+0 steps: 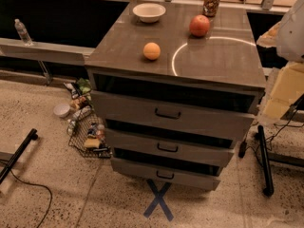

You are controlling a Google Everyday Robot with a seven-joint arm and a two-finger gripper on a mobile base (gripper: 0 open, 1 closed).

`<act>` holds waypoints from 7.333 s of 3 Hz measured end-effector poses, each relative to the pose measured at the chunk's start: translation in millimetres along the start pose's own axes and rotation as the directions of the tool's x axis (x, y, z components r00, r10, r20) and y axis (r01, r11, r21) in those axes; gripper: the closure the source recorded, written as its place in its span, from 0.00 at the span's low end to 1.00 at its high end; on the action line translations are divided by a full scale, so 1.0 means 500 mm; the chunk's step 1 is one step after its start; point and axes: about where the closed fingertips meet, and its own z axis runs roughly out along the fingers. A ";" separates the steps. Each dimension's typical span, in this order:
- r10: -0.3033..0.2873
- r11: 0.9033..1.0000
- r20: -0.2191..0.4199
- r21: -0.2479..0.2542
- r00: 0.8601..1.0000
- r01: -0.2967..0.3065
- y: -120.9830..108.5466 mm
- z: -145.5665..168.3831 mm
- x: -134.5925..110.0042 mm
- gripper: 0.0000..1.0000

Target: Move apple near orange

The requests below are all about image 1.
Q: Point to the red apple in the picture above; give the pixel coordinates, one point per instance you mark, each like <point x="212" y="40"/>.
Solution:
<point x="199" y="26"/>

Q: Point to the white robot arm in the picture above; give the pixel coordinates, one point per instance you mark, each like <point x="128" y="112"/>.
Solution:
<point x="290" y="35"/>

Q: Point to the grey drawer cabinet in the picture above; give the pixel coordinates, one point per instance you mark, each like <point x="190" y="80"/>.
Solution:
<point x="177" y="118"/>

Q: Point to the orange fruit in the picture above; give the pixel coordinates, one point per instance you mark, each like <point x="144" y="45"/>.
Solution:
<point x="151" y="51"/>

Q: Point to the yellow sponge in basket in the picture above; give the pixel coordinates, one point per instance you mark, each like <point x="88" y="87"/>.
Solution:
<point x="91" y="143"/>

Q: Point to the green chip bag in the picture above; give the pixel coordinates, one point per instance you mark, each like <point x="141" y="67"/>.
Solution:
<point x="84" y="85"/>

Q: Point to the blue tape cross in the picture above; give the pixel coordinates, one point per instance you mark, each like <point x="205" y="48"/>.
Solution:
<point x="158" y="200"/>

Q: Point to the small white bowl on floor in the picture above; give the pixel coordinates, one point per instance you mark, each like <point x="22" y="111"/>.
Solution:
<point x="61" y="110"/>

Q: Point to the white bowl on cabinet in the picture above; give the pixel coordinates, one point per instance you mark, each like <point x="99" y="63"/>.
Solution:
<point x="149" y="12"/>

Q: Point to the brown soda can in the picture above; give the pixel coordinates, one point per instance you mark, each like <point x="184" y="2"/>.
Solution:
<point x="210" y="7"/>

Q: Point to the black stand leg left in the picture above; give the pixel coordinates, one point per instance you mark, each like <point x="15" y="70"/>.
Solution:
<point x="31" y="136"/>

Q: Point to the black stand leg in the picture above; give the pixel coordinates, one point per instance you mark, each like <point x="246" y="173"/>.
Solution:
<point x="31" y="136"/>
<point x="269" y="189"/>

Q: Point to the black stand leg right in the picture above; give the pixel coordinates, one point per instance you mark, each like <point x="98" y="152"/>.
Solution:
<point x="269" y="189"/>

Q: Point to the grey side shelf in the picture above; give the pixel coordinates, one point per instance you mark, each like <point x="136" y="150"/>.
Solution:
<point x="55" y="53"/>

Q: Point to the clear plastic water bottle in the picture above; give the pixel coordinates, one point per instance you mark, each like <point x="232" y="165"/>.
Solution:
<point x="23" y="33"/>

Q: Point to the black wire basket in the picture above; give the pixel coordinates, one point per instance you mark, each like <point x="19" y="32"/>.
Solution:
<point x="85" y="124"/>

